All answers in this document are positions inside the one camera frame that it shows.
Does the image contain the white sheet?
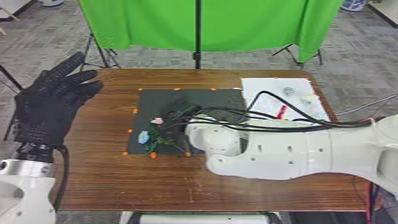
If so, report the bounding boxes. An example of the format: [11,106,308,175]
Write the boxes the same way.
[240,77,331,124]

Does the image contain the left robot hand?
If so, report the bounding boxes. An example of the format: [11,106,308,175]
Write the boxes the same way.
[11,51,107,150]

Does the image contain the blue and white vase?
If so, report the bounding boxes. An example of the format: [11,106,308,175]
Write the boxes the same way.
[340,0,372,13]
[38,0,68,8]

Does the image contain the black cable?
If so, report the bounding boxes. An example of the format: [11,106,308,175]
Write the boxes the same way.
[244,90,382,132]

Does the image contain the black stand pole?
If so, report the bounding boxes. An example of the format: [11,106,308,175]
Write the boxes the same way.
[190,0,205,70]

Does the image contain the blue flower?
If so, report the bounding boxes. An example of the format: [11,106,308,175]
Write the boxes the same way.
[135,129,157,152]

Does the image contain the pink flower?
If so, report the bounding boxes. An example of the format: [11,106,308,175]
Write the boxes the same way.
[150,116,174,141]

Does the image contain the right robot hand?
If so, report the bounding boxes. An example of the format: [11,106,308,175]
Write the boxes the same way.
[160,99,205,134]

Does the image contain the dark mat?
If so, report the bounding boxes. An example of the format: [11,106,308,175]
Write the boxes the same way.
[127,88,249,156]

